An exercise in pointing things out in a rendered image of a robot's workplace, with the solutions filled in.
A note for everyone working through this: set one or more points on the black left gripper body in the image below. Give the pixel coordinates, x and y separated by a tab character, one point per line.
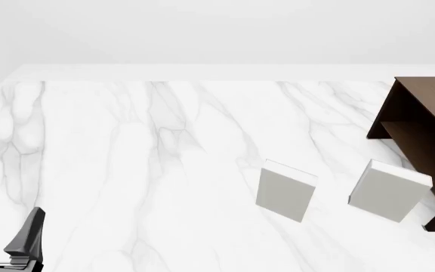
10	265

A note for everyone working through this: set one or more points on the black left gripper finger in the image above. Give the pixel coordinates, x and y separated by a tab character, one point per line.
28	238

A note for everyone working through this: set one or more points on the grey book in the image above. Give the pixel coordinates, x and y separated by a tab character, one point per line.
387	195
285	192

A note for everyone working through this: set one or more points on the dark brown wooden shelf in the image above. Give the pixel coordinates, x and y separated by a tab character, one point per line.
421	127

